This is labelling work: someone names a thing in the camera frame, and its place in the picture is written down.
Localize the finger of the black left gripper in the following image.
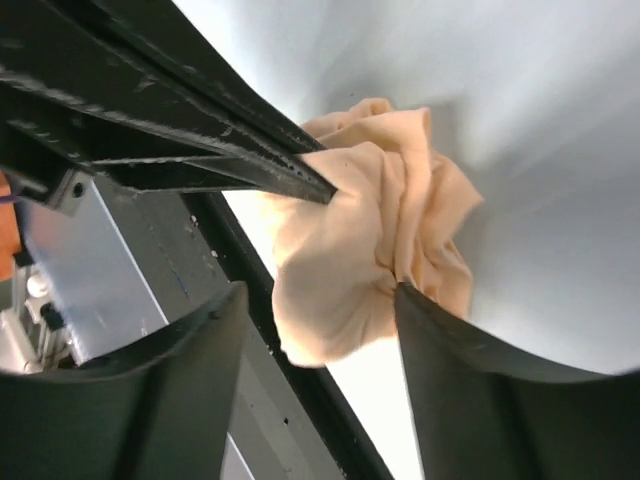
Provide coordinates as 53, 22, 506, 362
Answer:
74, 1, 323, 165
89, 155, 336, 204

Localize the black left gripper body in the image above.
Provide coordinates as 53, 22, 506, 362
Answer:
1, 1, 219, 214

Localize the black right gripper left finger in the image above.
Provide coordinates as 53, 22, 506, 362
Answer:
1, 282, 249, 479

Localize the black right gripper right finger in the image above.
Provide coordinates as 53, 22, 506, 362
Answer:
394, 283, 639, 479

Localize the peach underwear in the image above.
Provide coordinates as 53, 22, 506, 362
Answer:
273, 98, 482, 358

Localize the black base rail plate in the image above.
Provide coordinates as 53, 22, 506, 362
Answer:
113, 190, 390, 479

